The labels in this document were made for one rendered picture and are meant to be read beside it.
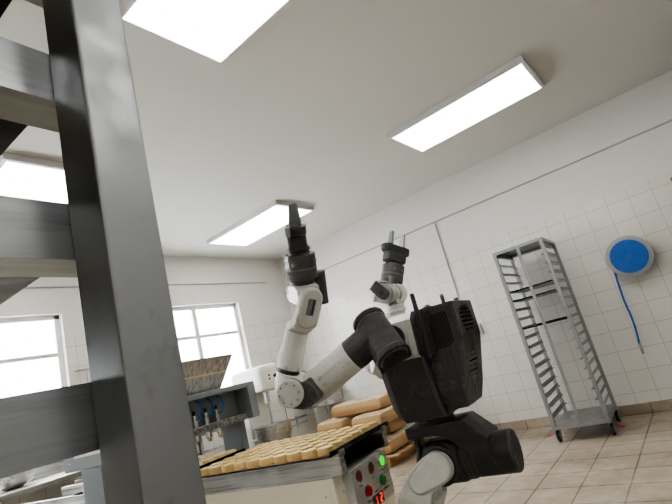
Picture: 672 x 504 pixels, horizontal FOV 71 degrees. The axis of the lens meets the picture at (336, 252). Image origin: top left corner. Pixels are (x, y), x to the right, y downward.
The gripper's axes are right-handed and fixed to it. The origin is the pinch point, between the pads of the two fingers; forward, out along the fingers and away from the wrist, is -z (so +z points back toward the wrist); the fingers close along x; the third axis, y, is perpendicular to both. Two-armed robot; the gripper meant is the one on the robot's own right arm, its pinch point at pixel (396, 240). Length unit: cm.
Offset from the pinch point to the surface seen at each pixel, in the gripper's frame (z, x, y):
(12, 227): 61, 102, -125
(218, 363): 57, 42, 67
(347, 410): 70, -197, 362
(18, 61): 52, 105, -124
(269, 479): 91, 34, 3
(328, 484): 88, 24, -17
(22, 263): 62, 101, -124
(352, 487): 88, 17, -19
